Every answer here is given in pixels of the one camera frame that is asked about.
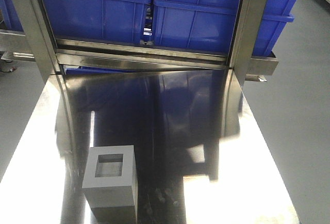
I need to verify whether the gray hollow cube base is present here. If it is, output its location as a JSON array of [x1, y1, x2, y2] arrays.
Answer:
[[82, 145, 138, 223]]

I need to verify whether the blue bin upper right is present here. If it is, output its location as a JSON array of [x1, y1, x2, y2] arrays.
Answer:
[[152, 0, 296, 56]]

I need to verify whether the blue bin with red contents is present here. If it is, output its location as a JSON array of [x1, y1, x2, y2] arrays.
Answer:
[[43, 0, 151, 44]]

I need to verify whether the stainless steel shelf frame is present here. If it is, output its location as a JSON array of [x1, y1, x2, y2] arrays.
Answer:
[[1, 0, 269, 85]]

